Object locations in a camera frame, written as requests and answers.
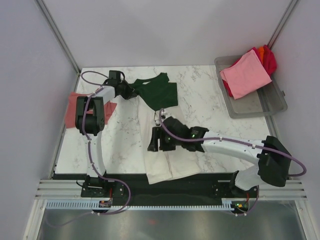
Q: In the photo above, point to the aluminium frame post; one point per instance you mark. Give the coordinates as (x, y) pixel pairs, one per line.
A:
(291, 7)
(57, 34)

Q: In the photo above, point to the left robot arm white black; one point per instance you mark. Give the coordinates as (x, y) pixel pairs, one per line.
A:
(90, 120)

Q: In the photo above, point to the pink t-shirt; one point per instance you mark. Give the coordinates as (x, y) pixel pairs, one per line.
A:
(245, 76)

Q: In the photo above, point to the clear grey plastic bin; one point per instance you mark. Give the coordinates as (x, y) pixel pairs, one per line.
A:
(266, 101)

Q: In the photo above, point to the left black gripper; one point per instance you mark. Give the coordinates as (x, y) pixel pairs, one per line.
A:
(131, 93)

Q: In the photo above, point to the aluminium extrusion rail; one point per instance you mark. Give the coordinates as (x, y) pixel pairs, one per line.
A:
(58, 190)

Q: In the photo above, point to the folded salmon red t-shirt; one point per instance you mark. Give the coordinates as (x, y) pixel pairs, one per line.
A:
(70, 116)

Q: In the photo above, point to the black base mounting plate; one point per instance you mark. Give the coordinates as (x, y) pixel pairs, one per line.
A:
(214, 185)

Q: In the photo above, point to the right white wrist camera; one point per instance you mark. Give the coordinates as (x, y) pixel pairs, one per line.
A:
(158, 117)

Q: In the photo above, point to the left aluminium frame post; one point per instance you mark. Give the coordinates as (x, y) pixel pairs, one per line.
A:
(57, 34)

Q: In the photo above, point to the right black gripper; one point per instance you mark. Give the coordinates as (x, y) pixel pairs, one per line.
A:
(159, 132)

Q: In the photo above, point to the white slotted cable duct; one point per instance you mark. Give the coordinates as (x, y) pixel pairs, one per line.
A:
(144, 203)

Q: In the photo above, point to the orange t-shirt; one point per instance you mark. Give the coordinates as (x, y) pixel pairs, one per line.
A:
(261, 51)

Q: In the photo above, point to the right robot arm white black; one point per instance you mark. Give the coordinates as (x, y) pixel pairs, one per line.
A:
(269, 158)

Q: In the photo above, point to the right aluminium frame post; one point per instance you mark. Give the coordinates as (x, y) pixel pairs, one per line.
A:
(291, 7)

